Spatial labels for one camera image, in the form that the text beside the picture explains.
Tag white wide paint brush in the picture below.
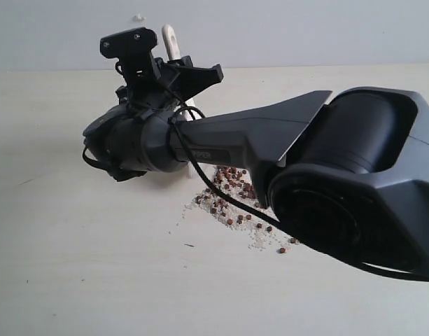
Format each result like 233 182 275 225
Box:
162 24 198 179

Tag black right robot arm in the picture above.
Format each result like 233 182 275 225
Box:
83 53 429 282

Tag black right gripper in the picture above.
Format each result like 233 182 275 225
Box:
115 51 224 110

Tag small white wall blob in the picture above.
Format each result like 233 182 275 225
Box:
132 13 147 22

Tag scattered rice and brown pellets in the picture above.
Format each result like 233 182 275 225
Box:
181 164 300 254

